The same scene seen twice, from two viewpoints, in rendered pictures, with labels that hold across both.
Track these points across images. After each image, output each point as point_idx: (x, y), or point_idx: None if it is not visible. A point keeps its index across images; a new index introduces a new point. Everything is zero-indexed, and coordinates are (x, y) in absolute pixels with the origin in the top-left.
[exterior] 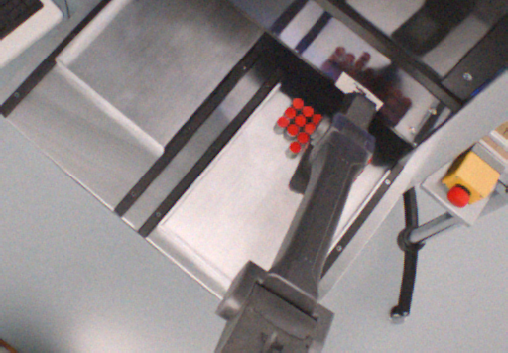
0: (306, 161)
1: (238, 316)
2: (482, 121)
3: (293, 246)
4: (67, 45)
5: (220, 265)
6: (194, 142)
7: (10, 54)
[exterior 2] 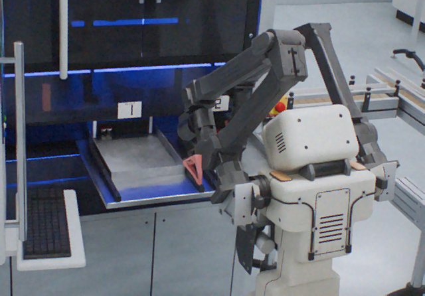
0: (235, 111)
1: (297, 30)
2: None
3: None
4: (109, 167)
5: None
6: None
7: (76, 210)
